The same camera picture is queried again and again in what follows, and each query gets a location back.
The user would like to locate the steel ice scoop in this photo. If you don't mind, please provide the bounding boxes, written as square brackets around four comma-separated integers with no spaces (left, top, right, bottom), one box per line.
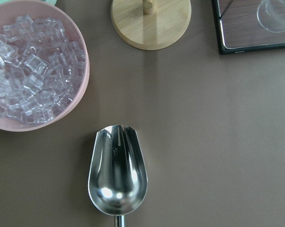
[88,125,148,227]

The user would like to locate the wooden stand with round base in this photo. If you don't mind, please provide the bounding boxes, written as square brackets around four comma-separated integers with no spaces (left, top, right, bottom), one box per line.
[111,0,192,51]

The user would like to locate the clear ice cubes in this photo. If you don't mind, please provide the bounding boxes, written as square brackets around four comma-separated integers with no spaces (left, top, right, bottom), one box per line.
[0,15,86,125]

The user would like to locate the black framed wooden tray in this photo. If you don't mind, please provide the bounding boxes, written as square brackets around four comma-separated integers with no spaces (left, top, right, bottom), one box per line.
[212,0,285,54]

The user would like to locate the green ceramic bowl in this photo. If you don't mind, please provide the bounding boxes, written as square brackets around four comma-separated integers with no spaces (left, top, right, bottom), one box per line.
[43,0,57,5]

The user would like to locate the clear glass cup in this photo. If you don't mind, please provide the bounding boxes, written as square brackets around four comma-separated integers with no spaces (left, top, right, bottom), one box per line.
[257,0,285,33]

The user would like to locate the pink bowl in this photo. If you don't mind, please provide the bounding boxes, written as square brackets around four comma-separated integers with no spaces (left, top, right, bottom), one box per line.
[0,0,90,132]

